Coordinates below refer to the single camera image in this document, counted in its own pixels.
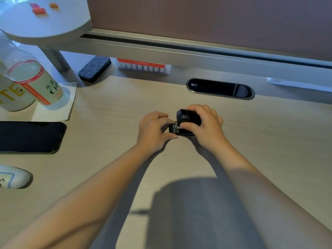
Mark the person's right hand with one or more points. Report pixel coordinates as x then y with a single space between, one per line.
207 129

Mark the person's left hand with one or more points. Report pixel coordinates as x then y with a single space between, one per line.
149 132

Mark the person's left thumb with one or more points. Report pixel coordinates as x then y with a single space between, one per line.
169 136

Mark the person's right thumb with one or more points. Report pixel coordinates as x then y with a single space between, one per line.
187 126

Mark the black stapler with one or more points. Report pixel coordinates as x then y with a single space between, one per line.
187 118

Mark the person's left forearm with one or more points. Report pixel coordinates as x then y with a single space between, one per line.
85 202

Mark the person's right forearm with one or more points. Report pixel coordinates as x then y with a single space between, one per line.
264 199

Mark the clear box red label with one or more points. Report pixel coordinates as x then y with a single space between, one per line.
144 66

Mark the gray clothing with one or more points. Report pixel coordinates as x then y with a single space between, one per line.
197 215

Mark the gray felt eraser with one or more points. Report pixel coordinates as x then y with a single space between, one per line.
94 68

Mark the brown desk partition panel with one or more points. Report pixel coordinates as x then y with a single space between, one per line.
207 20

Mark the white paper napkin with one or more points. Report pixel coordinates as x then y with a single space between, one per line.
55 112

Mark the black smartphone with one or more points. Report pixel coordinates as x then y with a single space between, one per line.
28 137

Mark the clear drink bottle red-white label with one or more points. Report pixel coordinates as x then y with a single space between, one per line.
31 80

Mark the white plastic packet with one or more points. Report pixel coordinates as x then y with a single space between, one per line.
13 176

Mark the white cup yellow lettering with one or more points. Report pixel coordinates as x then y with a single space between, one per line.
11 97

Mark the white round shelf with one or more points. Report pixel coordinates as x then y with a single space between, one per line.
44 23

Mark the orange small clip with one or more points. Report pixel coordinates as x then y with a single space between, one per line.
54 5

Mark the red small clip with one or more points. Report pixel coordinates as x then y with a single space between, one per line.
38 9

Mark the silver aluminium partition rail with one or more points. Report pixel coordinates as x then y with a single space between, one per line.
197 55

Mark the gray metal shelf post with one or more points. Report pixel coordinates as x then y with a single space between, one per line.
55 59

